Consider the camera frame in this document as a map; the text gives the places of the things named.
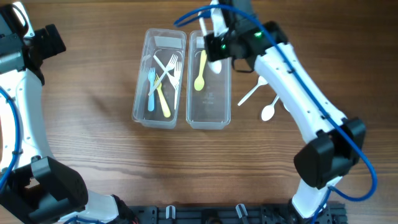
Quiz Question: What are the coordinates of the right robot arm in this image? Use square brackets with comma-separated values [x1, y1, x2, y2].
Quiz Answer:
[203, 1, 366, 222]

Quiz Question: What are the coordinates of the right clear plastic container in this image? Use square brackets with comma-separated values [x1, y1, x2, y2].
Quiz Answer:
[186, 30, 231, 129]

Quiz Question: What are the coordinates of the blue cable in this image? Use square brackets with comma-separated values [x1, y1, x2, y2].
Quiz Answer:
[173, 3, 379, 224]
[0, 86, 22, 192]

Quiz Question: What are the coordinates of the left clear plastic container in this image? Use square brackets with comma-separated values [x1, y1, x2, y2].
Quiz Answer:
[132, 29, 187, 129]

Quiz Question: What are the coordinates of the left blue cable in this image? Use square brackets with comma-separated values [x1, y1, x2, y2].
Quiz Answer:
[0, 86, 22, 192]

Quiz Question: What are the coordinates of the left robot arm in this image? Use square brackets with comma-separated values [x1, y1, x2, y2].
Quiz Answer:
[1, 2, 139, 223]

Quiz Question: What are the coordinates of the white spoon diagonal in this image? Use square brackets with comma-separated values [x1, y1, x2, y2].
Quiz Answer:
[238, 76, 268, 106]

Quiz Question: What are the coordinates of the clear plastic container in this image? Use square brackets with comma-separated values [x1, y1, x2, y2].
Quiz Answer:
[186, 30, 231, 129]
[132, 29, 187, 129]

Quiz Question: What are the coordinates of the yellow plastic fork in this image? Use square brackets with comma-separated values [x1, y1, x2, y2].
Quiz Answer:
[155, 74, 171, 118]

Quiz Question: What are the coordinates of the white spoon thin handle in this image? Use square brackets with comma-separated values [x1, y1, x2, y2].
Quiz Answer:
[199, 17, 222, 74]

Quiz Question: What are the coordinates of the yellow plastic spoon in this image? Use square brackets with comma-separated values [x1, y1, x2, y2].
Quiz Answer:
[194, 50, 207, 91]

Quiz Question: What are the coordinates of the thin bent white fork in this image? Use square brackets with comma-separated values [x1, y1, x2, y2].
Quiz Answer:
[153, 55, 178, 90]

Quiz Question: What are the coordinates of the slim white fork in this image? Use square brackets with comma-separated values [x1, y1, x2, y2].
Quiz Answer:
[148, 54, 178, 95]

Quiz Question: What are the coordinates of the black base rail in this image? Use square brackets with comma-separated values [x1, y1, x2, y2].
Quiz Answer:
[127, 202, 348, 224]

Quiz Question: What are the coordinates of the white fork thick handle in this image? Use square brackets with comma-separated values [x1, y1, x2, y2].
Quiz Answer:
[147, 67, 155, 111]

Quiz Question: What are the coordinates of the right blue cable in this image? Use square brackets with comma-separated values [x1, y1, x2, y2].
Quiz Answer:
[173, 3, 379, 224]

